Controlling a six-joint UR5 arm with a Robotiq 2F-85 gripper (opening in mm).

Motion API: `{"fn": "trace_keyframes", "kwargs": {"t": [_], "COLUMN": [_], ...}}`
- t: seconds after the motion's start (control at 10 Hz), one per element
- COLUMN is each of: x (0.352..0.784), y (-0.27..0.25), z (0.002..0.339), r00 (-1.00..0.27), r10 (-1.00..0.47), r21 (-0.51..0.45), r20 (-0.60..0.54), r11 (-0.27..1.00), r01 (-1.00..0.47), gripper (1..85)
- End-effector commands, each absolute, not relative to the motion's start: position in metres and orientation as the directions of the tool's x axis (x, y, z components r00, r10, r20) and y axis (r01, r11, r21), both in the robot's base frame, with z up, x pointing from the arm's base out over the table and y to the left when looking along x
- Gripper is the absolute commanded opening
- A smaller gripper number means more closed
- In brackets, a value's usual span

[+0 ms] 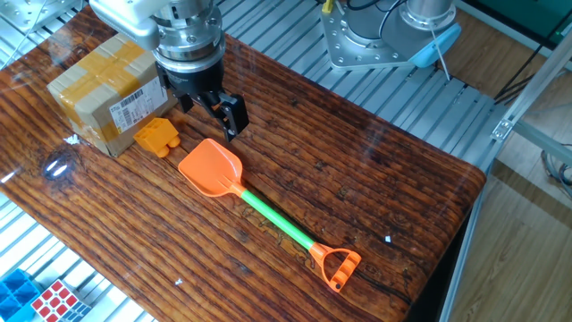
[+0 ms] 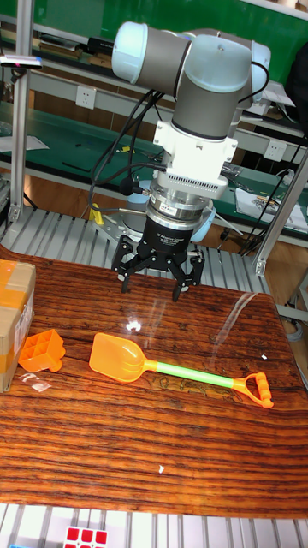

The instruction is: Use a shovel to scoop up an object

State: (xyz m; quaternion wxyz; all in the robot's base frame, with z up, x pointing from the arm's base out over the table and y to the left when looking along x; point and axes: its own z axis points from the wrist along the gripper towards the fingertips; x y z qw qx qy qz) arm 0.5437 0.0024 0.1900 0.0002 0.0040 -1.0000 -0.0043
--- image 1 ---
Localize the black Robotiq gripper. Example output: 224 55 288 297
155 55 250 143

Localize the orange toy shovel green handle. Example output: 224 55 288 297
177 137 362 294

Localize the orange toy building block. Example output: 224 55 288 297
132 116 181 159

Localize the taped cardboard box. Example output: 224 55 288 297
46 31 180 158

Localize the wood grain table mat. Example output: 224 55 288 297
0 0 487 322

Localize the aluminium robot mounting plate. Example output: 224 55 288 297
320 2 430 72

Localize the perforated aluminium plate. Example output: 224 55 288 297
0 0 86 33

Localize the Rubik's cube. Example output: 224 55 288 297
29 279 93 322

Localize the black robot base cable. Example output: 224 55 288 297
346 0 408 39

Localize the black floor cable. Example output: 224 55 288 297
493 20 572 106

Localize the aluminium frame post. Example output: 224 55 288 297
490 29 572 143

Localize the aluminium frame rail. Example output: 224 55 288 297
513 120 572 167

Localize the grey coiled cable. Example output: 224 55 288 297
540 143 572 200

